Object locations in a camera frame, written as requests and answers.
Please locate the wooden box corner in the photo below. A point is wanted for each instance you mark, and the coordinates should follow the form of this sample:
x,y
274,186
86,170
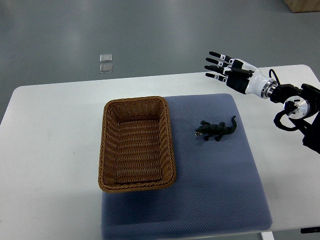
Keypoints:
x,y
303,6

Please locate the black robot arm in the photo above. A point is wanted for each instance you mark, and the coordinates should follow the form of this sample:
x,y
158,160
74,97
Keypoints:
x,y
301,111

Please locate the dark green toy crocodile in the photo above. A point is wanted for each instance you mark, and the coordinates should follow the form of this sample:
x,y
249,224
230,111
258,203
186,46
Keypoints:
x,y
216,130

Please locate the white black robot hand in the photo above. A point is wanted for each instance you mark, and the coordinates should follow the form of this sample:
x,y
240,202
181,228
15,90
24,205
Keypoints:
x,y
239,75

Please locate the white table leg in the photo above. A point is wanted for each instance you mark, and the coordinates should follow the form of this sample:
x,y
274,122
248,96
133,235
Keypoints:
x,y
267,235

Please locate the black bracket under table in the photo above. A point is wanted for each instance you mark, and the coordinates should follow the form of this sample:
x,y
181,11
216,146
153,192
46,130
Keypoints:
x,y
310,230

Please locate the blue quilted mat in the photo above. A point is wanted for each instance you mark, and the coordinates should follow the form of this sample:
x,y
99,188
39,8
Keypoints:
x,y
217,189

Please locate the brown wicker basket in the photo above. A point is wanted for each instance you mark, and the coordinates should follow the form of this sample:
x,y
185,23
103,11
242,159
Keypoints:
x,y
136,149

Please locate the upper metal floor plate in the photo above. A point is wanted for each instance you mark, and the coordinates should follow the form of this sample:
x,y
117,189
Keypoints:
x,y
106,57

